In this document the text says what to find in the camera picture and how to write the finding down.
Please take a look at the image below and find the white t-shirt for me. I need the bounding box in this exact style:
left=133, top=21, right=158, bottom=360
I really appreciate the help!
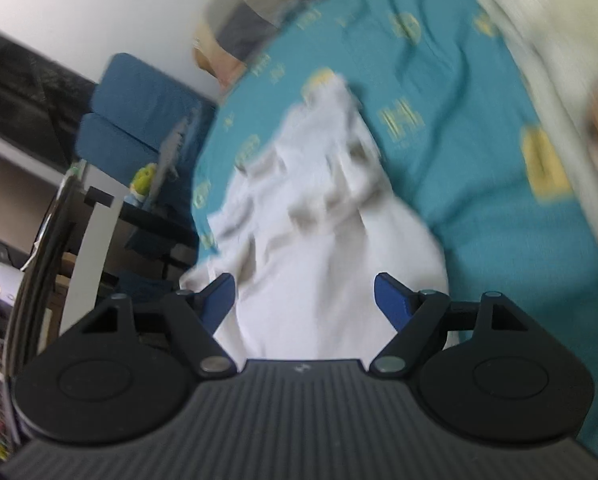
left=181, top=74, right=450, bottom=361

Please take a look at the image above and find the white humidifier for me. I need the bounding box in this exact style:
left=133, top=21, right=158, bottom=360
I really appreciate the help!
left=0, top=261, right=24, bottom=333

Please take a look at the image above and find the plaid pillow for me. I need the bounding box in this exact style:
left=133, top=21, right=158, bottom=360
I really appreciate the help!
left=193, top=0, right=374, bottom=93

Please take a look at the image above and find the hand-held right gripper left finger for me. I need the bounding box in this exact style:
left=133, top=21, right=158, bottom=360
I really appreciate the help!
left=79, top=272, right=238, bottom=379

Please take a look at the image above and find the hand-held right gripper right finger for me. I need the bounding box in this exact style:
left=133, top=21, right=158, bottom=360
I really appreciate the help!
left=369, top=272, right=532, bottom=378

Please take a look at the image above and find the grey cloth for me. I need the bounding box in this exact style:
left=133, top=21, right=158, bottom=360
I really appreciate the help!
left=155, top=115, right=196, bottom=188

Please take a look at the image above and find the dark window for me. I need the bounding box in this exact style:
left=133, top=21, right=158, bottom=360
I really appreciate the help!
left=0, top=22, right=102, bottom=173

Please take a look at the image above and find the green plush toy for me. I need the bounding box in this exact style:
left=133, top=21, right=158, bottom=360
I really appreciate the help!
left=129, top=162, right=158, bottom=207

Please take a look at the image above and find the beige refrigerator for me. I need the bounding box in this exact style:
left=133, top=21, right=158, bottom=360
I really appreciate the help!
left=0, top=125, right=72, bottom=256

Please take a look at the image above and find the pale green fleece blanket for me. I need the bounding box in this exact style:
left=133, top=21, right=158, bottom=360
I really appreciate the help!
left=449, top=0, right=598, bottom=281

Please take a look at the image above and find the blue covered chair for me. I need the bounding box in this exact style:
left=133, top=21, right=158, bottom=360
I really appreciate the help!
left=74, top=112, right=164, bottom=196
left=91, top=52, right=220, bottom=266

